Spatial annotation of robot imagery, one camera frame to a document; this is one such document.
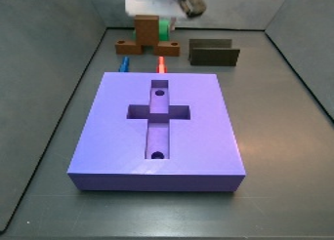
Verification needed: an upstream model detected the red peg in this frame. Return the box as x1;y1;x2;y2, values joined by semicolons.
157;57;167;73

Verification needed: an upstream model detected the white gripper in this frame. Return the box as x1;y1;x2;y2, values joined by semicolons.
126;0;188;19

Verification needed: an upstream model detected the green U-shaped block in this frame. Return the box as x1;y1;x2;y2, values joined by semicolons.
135;19;170;44

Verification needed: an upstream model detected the brown T-shaped block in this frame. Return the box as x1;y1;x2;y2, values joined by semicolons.
115;15;181;57

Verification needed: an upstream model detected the blue peg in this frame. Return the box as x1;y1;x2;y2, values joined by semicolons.
119;57;130;72

